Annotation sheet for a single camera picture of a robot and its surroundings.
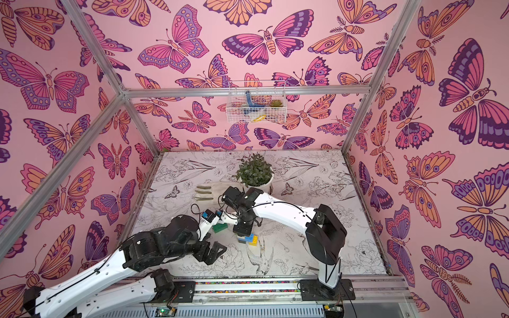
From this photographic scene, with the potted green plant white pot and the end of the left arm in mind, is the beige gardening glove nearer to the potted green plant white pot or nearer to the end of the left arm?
the potted green plant white pot

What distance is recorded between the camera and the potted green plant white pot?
0.89 metres

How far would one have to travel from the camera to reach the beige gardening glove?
3.35 ft

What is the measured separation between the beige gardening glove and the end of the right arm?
33 centimetres

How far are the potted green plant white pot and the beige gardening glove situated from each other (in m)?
0.20

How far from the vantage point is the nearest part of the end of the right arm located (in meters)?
0.59

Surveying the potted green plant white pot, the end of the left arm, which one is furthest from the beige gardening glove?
the end of the left arm

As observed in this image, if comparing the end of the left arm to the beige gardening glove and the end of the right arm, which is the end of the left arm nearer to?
the end of the right arm

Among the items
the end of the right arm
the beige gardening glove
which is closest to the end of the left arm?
the end of the right arm

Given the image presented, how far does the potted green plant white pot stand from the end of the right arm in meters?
0.20
